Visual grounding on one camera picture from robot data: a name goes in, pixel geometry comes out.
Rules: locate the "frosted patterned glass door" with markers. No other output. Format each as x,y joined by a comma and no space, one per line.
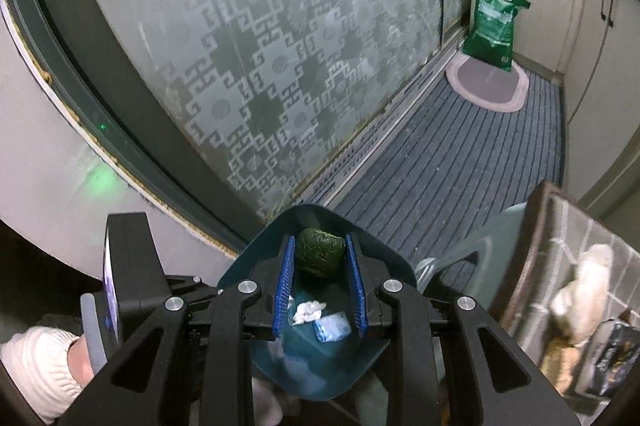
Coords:
231,110

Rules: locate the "oval grey floor mat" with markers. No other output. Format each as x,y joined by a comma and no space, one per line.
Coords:
487,86

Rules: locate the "blue striped floor runner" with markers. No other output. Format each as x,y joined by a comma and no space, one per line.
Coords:
455,165

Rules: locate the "teal trash bin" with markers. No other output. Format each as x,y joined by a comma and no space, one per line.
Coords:
297,361

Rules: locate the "grey plastic stool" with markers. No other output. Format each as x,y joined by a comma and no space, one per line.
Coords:
492,245

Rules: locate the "black Face packet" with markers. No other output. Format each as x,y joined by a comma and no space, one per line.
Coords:
610,355

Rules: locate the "white sleeve left forearm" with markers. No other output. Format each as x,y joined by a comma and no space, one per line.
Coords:
37,362

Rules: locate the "left hand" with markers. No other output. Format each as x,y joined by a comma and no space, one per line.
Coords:
79,363

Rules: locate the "crumpled white plastic bag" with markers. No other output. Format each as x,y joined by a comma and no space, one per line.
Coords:
578,307

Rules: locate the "white kitchen cabinet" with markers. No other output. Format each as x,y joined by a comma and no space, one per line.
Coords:
590,48

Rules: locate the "dark green wrapper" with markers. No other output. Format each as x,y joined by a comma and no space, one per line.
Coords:
319,253

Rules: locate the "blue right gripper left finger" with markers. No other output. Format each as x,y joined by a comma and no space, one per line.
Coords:
282,290

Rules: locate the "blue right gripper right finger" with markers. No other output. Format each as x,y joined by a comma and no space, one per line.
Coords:
357,290

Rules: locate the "green rice bag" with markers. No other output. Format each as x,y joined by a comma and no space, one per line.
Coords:
491,37

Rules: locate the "light blue tissue pack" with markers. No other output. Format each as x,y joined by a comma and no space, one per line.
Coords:
334,327

